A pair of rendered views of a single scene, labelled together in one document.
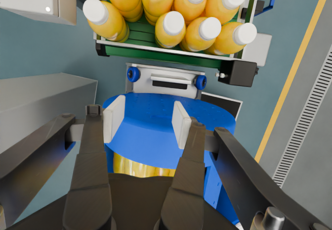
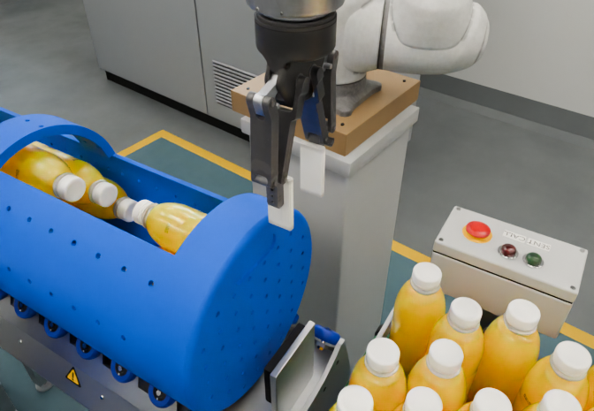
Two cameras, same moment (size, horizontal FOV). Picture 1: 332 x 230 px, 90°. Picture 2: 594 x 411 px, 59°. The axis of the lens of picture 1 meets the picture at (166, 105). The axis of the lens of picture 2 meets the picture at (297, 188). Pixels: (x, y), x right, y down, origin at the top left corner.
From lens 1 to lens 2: 48 cm
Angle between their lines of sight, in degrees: 52
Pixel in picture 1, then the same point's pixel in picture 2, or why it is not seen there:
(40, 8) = (443, 234)
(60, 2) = (449, 261)
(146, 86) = not seen: hidden behind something
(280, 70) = not seen: outside the picture
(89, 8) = (430, 268)
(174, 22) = (383, 351)
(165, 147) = (241, 215)
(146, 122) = not seen: hidden behind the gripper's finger
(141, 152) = (247, 200)
